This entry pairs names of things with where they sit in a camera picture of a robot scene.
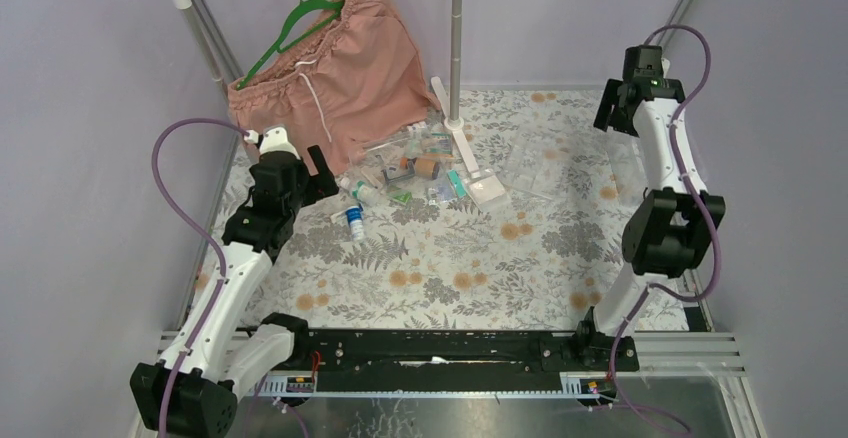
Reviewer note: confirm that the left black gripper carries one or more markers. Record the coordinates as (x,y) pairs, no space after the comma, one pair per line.
(304,183)

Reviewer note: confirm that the green clothes hanger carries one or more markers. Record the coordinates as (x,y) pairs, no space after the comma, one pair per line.
(283,43)

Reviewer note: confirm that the clear plastic kit box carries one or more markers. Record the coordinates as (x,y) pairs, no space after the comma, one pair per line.
(557,166)

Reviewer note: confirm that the pink fabric shorts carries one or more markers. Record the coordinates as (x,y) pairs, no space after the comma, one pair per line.
(355,81)

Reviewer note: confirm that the green small medicine box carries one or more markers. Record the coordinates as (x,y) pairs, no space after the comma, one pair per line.
(400,196)

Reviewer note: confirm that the blue white medicine bottle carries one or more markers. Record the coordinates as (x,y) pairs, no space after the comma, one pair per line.
(355,222)

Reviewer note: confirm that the floral table mat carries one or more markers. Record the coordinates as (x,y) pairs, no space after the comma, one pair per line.
(534,263)

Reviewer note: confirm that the clear zip bag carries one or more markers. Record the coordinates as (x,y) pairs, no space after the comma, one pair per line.
(379,164)

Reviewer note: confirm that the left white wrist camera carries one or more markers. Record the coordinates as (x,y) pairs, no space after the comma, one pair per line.
(273,139)

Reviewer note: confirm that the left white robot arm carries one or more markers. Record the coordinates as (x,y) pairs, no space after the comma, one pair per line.
(194,388)

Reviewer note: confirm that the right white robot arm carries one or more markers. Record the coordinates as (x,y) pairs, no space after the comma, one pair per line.
(675,224)

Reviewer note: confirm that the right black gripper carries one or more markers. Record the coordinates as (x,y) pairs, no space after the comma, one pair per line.
(608,117)

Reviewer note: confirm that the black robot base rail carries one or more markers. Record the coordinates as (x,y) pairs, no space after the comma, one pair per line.
(385,361)

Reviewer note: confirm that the white gauze pack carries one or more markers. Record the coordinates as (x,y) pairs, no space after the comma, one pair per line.
(486,190)

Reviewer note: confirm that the brown medicine bottle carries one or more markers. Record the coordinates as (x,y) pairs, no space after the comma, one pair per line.
(422,167)

